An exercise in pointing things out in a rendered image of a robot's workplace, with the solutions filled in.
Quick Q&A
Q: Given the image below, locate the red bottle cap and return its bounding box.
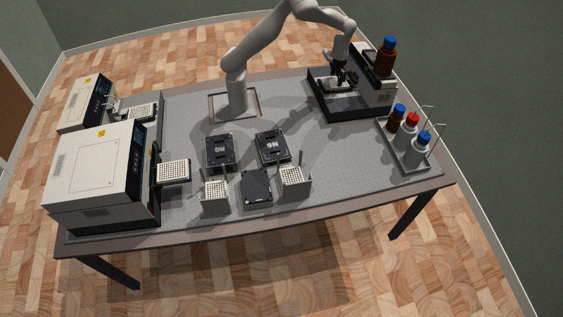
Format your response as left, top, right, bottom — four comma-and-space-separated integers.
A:
406, 112, 419, 126

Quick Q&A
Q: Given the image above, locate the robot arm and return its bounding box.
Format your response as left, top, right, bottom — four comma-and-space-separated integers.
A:
220, 0, 357, 114

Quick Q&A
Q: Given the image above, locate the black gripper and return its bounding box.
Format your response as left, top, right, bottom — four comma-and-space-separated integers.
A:
330, 59, 348, 87

